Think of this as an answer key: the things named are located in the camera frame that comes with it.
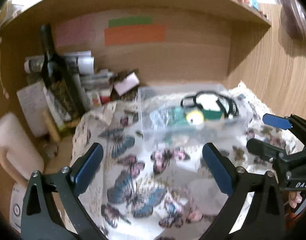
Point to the green sticky note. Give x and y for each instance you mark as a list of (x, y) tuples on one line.
[(127, 21)]

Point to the yellow white felt face ball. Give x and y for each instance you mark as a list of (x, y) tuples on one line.
[(195, 117)]

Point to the brown bag on wall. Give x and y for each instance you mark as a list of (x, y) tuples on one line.
[(293, 19)]

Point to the right hand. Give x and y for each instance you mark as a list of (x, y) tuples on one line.
[(294, 198)]

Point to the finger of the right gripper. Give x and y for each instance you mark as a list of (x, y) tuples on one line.
[(276, 121), (264, 150)]

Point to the green fuzzy cloth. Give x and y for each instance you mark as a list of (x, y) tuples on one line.
[(168, 117)]

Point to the small white pink box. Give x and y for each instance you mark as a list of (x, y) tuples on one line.
[(127, 84)]

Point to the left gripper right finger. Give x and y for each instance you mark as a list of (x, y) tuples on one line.
[(220, 167)]

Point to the white plastic jug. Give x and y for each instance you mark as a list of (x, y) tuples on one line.
[(18, 155)]

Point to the butterfly lace tablecloth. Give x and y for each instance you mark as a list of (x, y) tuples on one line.
[(192, 198)]

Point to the clear plastic container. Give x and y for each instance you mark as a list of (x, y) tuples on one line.
[(151, 98)]

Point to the dark wine bottle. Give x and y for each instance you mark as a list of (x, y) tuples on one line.
[(60, 91)]

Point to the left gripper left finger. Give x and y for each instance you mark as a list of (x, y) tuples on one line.
[(85, 168)]

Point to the orange sticky note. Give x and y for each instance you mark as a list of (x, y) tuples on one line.
[(132, 34)]

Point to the yellow green sponge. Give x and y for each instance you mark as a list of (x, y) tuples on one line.
[(212, 115)]

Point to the stack of papers and magazines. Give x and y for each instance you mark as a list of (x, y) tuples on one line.
[(81, 66)]

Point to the white notepad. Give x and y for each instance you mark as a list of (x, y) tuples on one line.
[(33, 103)]

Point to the pink sticky note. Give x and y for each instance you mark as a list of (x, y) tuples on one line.
[(75, 31)]

